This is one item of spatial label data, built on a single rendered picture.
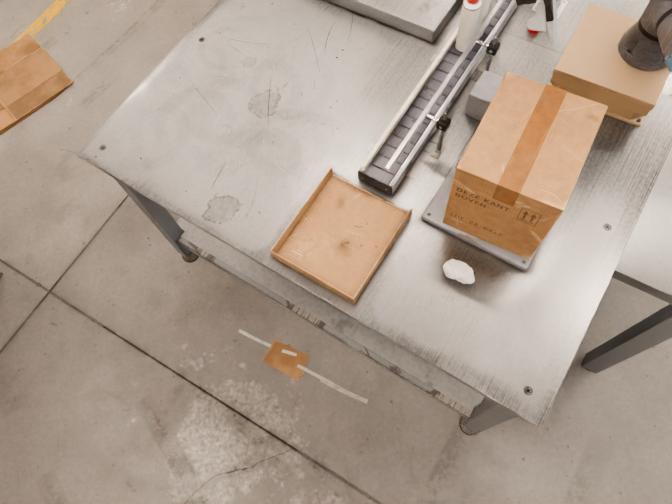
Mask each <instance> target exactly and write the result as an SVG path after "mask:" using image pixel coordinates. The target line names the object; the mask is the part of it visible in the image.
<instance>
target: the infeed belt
mask: <svg viewBox="0 0 672 504"><path fill-rule="evenodd" d="M511 2H512V0H505V1H504V2H503V4H502V5H501V7H500V8H499V10H498V11H497V13H496V14H495V16H494V17H493V18H492V20H491V23H490V24H489V25H488V26H487V27H486V29H485V30H484V32H483V35H482V37H481V38H479V39H478V40H480V41H483V42H485V41H486V39H487V38H488V36H489V35H490V33H491V32H492V30H493V29H494V27H495V26H496V24H497V23H498V21H499V20H500V18H501V17H502V15H503V14H504V12H505V11H506V9H507V8H508V6H509V5H510V3H511ZM455 44H456V40H455V42H454V43H453V44H452V46H451V47H450V49H449V50H448V52H447V53H446V55H445V56H444V57H443V59H442V60H441V62H440V63H439V65H438V66H437V68H436V69H435V70H434V72H433V73H432V75H431V76H430V78H429V79H428V80H427V82H426V83H425V85H424V86H423V88H422V89H421V91H420V92H419V93H418V95H417V96H416V98H415V99H414V101H413V102H412V103H411V105H410V106H409V108H408V109H407V111H406V112H405V114H404V115H403V116H402V118H401V119H400V121H399V122H398V124H397V125H396V126H395V128H394V129H393V131H392V132H391V134H390V135H389V137H388V138H387V139H386V141H385V142H384V144H383V145H382V147H381V148H380V150H379V151H378V152H377V154H376V155H375V157H374V158H373V160H372V161H371V162H370V164H369V165H368V167H367V168H366V170H365V171H362V174H364V175H366V176H368V177H370V178H372V179H374V180H376V181H378V182H380V183H382V184H384V185H386V186H388V185H389V184H390V183H391V181H392V180H393V178H394V177H395V175H396V174H397V172H398V171H399V169H400V168H401V166H402V165H403V163H404V162H405V160H406V159H407V157H408V156H409V154H410V153H411V151H412V150H413V148H414V147H415V145H416V144H417V142H418V141H419V139H420V138H421V136H422V135H423V133H424V132H425V130H426V129H427V127H428V126H429V124H430V123H431V120H429V119H427V118H425V119H424V121H423V122H422V124H421V125H420V127H419V128H418V129H417V131H416V132H415V134H414V135H413V137H412V138H411V140H410V141H409V143H408V144H407V146H406V147H405V149H404V150H403V152H402V153H401V155H400V156H399V158H398V159H397V161H396V162H395V164H394V165H393V166H392V168H391V169H390V171H389V172H387V171H385V167H386V165H387V164H388V162H389V161H390V159H391V158H392V156H393V155H394V153H395V152H396V150H397V149H398V148H399V146H400V145H401V143H402V142H403V140H404V139H405V137H406V136H407V134H408V133H409V131H410V130H411V128H412V127H413V125H414V124H415V123H416V121H417V120H418V118H419V117H420V115H421V114H422V112H423V111H424V109H425V108H426V106H427V105H428V103H429V102H430V101H431V99H432V98H433V96H434V95H435V93H436V92H437V90H438V89H439V87H440V86H441V84H442V83H443V81H444V80H445V78H446V77H447V76H448V74H449V73H450V71H451V70H452V68H453V67H454V65H455V64H456V62H457V61H458V59H459V58H460V56H461V55H462V54H463V53H460V52H458V51H457V50H456V49H455ZM481 47H482V46H481V45H478V44H475V45H474V47H473V48H472V50H471V51H470V53H469V54H468V55H467V57H466V58H465V60H464V61H463V63H462V64H461V66H460V67H459V69H458V70H457V72H456V73H455V75H454V76H453V78H452V79H451V81H450V82H449V84H448V85H447V87H446V88H445V90H444V91H443V92H442V94H441V95H440V97H439V98H438V100H437V101H436V103H435V104H434V106H433V107H432V109H431V110H430V112H429V113H428V114H429V115H431V116H433V117H435V115H436V114H437V112H438V111H439V109H440V108H441V106H442V105H443V103H444V102H445V100H446V99H447V97H448V96H449V94H450V93H451V91H452V90H453V88H454V87H455V85H456V84H457V82H458V81H459V79H460V78H461V76H462V75H463V73H464V72H465V70H466V69H467V67H468V66H469V64H470V63H471V61H472V60H473V58H474V57H475V56H476V54H477V53H478V51H479V50H480V48H481Z"/></svg>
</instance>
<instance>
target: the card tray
mask: <svg viewBox="0 0 672 504"><path fill-rule="evenodd" d="M411 215H412V207H411V208H410V210H409V211H408V212H407V211H405V210H403V209H401V208H399V207H397V206H395V205H393V204H391V203H389V202H387V201H385V200H383V199H381V198H379V197H377V196H375V195H373V194H371V193H369V192H367V191H365V190H363V189H361V188H359V187H358V186H356V185H354V184H352V183H350V182H348V181H346V180H344V179H342V178H340V177H338V176H336V175H334V174H333V172H332V167H330V168H329V170H328V171H327V172H326V174H325V175H324V177H323V178H322V179H321V181H320V182H319V183H318V185H317V186H316V188H315V189H314V190H313V192H312V193H311V195H310V196H309V197H308V199H307V200H306V201H305V203H304V204H303V206H302V207H301V208H300V210H299V211H298V212H297V214H296V215H295V217H294V218H293V219H292V221H291V222H290V224H289V225H288V226H287V228H286V229H285V230H284V232H283V233H282V235H281V236H280V237H279V239H278V240H277V242H276V243H275V244H274V246H273V247H272V248H271V250H270V253H271V255H272V257H274V258H275V259H277V260H279V261H280V262H282V263H284V264H286V265H287V266H289V267H291V268H293V269H294V270H296V271H298V272H299V273H301V274H303V275H305V276H306V277H308V278H310V279H312V280H313V281H315V282H317V283H318V284H320V285H322V286H324V287H325V288H327V289H329V290H331V291H332V292H334V293H336V294H337V295H339V296H341V297H343V298H344V299H346V300H348V301H350V302H351V303H353V304H355V303H356V301H357V299H358V298H359V296H360V295H361V293H362V292H363V290H364V288H365V287H366V285H367V284H368V282H369V281H370V279H371V277H372V276H373V274H374V273H375V271H376V270H377V268H378V266H379V265H380V263H381V262H382V260H383V259H384V257H385V255H386V254H387V252H388V251H389V249H390V248H391V246H392V245H393V243H394V241H395V240H396V238H397V237H398V235H399V234H400V232H401V230H402V229H403V227H404V226H405V224H406V223H407V221H408V219H409V218H410V216H411Z"/></svg>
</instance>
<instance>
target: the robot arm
mask: <svg viewBox="0 0 672 504"><path fill-rule="evenodd" d="M536 1H537V0H516V3H517V6H518V5H523V4H532V3H536ZM527 27H528V29H529V30H534V31H545V32H548V35H549V40H550V43H551V44H554V42H555V40H556V38H557V36H558V28H557V3H556V1H555V0H541V1H539V2H538V3H537V6H536V15H535V16H533V17H532V18H531V19H529V20H528V22H527ZM618 51H619V54H620V56H621V57H622V59H623V60H624V61H625V62H626V63H627V64H629V65H631V66H632V67H634V68H637V69H640V70H645V71H656V70H661V69H663V68H666V67H667V68H668V70H669V71H670V72H671V73H672V0H650V1H649V3H648V5H647V7H646V8H645V10H644V12H643V14H642V15H641V17H640V19H639V20H638V21H637V22H636V23H635V24H634V25H632V26H631V27H630V28H629V29H628V30H627V31H626V32H625V33H624V34H623V36H622V38H621V39H620V41H619V44H618Z"/></svg>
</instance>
